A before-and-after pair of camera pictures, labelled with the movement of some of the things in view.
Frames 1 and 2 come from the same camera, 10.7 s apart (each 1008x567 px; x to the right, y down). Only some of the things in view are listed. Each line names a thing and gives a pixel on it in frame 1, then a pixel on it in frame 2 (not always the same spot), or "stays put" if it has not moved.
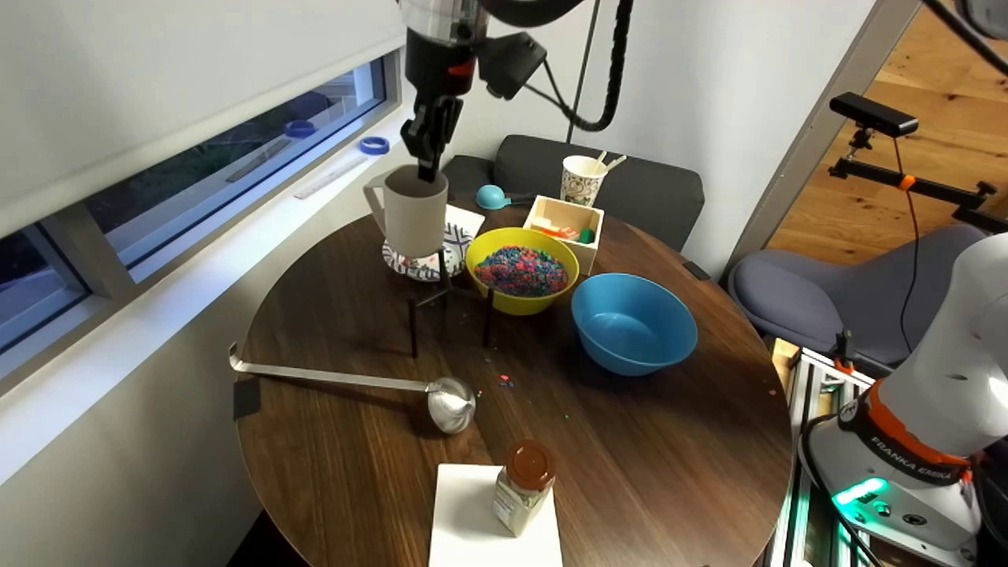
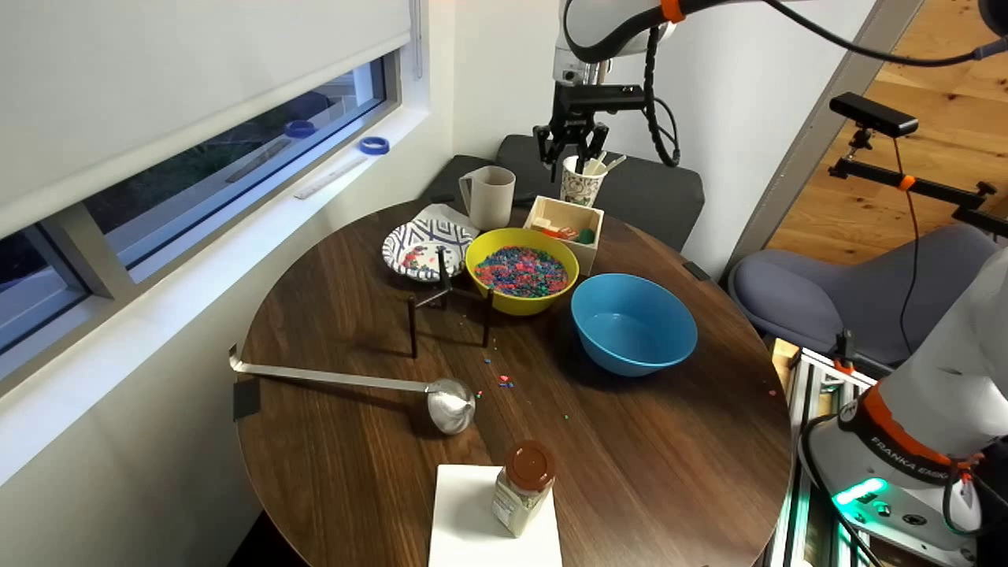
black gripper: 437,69 -> 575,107
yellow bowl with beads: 520,269 stays put
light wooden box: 571,223 stays put
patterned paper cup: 582,179 stays put
